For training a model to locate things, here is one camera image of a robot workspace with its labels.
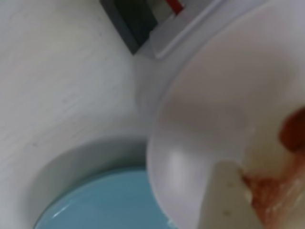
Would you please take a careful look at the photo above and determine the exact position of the grey circular toy train track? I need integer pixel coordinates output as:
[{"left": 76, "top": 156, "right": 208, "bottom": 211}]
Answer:
[{"left": 99, "top": 0, "right": 158, "bottom": 56}]

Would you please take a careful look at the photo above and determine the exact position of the orange shrimp sushi toy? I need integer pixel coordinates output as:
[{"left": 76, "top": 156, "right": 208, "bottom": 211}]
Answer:
[{"left": 242, "top": 106, "right": 305, "bottom": 229}]

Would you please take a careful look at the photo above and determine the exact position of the blue round dish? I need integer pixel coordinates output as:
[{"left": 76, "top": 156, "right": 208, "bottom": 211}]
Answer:
[{"left": 32, "top": 166, "right": 176, "bottom": 229}]

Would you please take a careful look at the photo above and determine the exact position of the dark red train coupler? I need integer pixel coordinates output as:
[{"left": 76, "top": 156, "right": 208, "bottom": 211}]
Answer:
[{"left": 166, "top": 0, "right": 187, "bottom": 13}]

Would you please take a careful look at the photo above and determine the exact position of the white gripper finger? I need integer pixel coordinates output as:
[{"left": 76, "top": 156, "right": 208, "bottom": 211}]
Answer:
[{"left": 197, "top": 161, "right": 265, "bottom": 229}]

